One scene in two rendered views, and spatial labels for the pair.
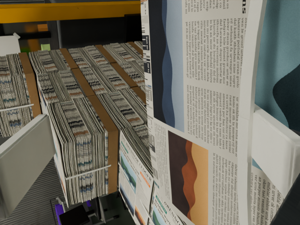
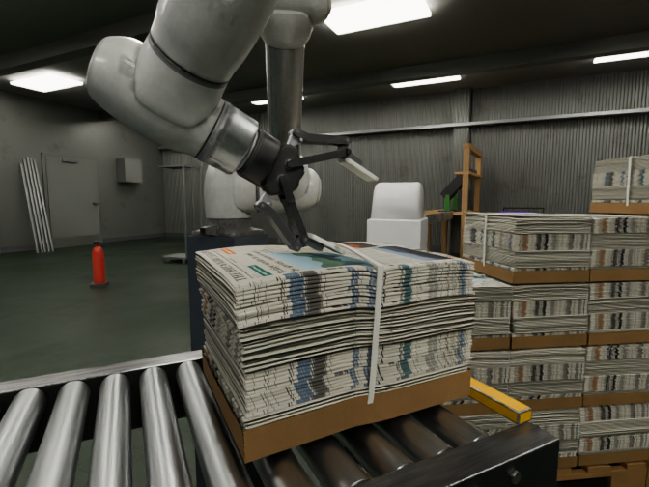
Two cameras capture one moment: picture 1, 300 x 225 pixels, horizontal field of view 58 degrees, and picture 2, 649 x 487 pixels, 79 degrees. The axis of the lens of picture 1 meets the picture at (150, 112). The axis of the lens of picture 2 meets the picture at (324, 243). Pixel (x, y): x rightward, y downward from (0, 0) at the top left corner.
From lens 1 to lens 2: 0.55 m
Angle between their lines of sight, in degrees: 46
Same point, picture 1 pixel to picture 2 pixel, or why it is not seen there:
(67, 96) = (600, 245)
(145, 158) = not seen: hidden behind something
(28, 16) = not seen: outside the picture
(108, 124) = (525, 275)
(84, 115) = (552, 255)
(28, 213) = (543, 178)
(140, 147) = (478, 296)
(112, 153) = (493, 270)
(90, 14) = not seen: outside the picture
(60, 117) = (561, 227)
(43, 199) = (555, 201)
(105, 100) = (574, 289)
